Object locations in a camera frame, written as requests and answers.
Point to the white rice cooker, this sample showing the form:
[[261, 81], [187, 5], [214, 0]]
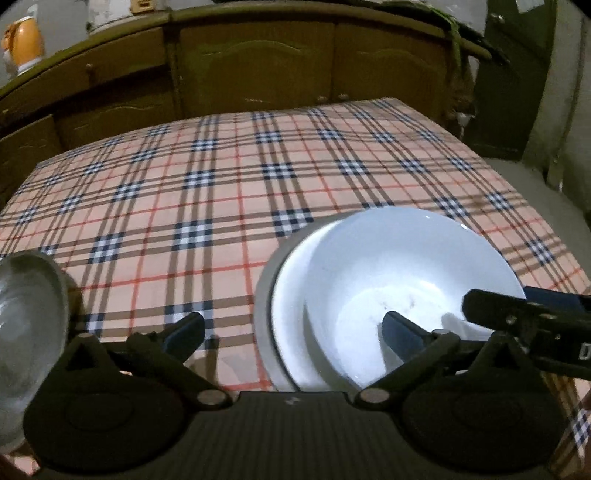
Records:
[[111, 16]]

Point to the green scallions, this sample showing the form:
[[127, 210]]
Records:
[[455, 41]]

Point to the large steel basin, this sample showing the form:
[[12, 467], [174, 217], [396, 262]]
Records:
[[27, 323]]

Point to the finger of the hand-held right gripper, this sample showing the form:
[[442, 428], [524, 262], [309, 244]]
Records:
[[558, 300], [545, 332]]

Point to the plaid tablecloth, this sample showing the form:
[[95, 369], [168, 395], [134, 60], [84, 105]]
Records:
[[207, 207]]

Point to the deep white bowl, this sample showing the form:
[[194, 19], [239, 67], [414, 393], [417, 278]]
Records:
[[392, 258]]

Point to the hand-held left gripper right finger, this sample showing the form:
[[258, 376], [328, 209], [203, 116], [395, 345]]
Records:
[[401, 337]]

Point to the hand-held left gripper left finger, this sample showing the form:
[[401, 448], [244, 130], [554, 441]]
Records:
[[184, 334]]

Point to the orange electric kettle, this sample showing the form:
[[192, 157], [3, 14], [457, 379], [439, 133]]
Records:
[[23, 44]]

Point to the steel bowl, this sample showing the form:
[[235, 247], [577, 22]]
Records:
[[263, 314]]

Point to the dark green door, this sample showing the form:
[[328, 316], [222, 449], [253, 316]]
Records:
[[512, 92]]

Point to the wooden kitchen cabinet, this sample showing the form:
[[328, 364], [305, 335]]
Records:
[[254, 69]]

